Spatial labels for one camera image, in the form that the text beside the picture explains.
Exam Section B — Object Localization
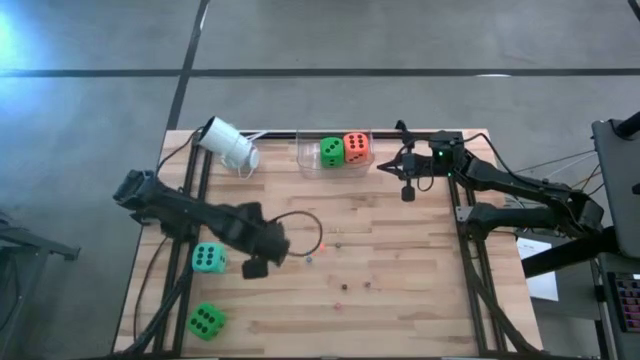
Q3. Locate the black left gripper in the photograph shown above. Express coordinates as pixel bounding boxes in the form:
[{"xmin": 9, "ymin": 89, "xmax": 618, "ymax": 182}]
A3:
[{"xmin": 234, "ymin": 202, "xmax": 291, "ymax": 280}]

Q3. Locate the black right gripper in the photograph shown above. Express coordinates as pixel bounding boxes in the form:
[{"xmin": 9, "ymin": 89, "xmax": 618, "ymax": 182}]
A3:
[{"xmin": 377, "ymin": 132, "xmax": 469, "ymax": 203}]

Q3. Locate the large teal foam die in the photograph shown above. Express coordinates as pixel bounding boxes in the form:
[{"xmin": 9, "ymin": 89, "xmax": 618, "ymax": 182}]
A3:
[{"xmin": 191, "ymin": 242, "xmax": 229, "ymax": 275}]

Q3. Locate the large orange foam die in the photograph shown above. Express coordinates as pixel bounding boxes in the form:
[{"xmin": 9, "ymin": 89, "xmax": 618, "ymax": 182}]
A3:
[{"xmin": 342, "ymin": 132, "xmax": 370, "ymax": 165}]

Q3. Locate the large green foam die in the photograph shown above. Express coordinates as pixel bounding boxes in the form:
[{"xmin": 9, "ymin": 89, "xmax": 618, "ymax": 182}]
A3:
[
  {"xmin": 319, "ymin": 136, "xmax": 346, "ymax": 169},
  {"xmin": 186, "ymin": 302, "xmax": 229, "ymax": 343}
]

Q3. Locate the clear plastic bin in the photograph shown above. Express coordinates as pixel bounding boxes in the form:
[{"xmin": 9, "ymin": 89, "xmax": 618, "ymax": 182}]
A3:
[{"xmin": 295, "ymin": 129, "xmax": 376, "ymax": 180}]

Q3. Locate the black stand beam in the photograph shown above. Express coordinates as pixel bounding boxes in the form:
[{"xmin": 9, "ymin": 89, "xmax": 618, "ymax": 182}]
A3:
[{"xmin": 521, "ymin": 225, "xmax": 619, "ymax": 280}]

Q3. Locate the white paper sheet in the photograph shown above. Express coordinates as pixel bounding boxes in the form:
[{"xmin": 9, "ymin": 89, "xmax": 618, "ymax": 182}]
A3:
[{"xmin": 517, "ymin": 237, "xmax": 560, "ymax": 303}]

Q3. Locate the grey equipment cabinet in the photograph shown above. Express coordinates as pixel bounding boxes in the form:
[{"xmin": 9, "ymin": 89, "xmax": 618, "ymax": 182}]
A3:
[{"xmin": 591, "ymin": 118, "xmax": 640, "ymax": 259}]

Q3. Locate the grey metal stand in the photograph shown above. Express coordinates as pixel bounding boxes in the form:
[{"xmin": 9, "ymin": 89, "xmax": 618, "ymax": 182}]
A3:
[{"xmin": 0, "ymin": 218, "xmax": 81, "ymax": 360}]

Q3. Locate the black stand pole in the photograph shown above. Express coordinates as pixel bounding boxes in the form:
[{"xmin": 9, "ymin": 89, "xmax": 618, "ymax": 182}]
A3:
[{"xmin": 614, "ymin": 110, "xmax": 640, "ymax": 140}]

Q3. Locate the backlit keyboard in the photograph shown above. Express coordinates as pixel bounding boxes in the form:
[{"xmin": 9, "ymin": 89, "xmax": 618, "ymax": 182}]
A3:
[{"xmin": 607, "ymin": 272, "xmax": 640, "ymax": 334}]

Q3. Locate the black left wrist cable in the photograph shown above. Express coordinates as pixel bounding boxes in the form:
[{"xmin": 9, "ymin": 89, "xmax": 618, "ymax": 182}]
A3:
[{"xmin": 269, "ymin": 209, "xmax": 324, "ymax": 259}]

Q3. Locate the brown cable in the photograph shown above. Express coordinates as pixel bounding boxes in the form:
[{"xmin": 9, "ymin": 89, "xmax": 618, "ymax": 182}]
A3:
[{"xmin": 133, "ymin": 234, "xmax": 169, "ymax": 342}]

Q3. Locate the black aluminium table frame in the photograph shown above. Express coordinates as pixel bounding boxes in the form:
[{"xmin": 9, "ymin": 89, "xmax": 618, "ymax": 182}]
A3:
[{"xmin": 119, "ymin": 130, "xmax": 539, "ymax": 359}]

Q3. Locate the white bullet security camera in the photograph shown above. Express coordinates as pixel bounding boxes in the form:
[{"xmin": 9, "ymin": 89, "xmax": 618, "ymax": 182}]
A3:
[{"xmin": 197, "ymin": 115, "xmax": 262, "ymax": 171}]

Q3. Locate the white camera cable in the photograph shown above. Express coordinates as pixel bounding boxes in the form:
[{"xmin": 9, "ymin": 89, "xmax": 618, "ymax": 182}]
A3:
[{"xmin": 234, "ymin": 129, "xmax": 269, "ymax": 181}]

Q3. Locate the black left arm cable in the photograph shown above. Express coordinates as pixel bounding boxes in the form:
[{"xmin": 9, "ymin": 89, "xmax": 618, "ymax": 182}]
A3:
[{"xmin": 154, "ymin": 127, "xmax": 204, "ymax": 176}]

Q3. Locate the bundle of coloured wires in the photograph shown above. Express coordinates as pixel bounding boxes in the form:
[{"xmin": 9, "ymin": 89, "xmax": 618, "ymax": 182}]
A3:
[{"xmin": 499, "ymin": 149, "xmax": 606, "ymax": 241}]

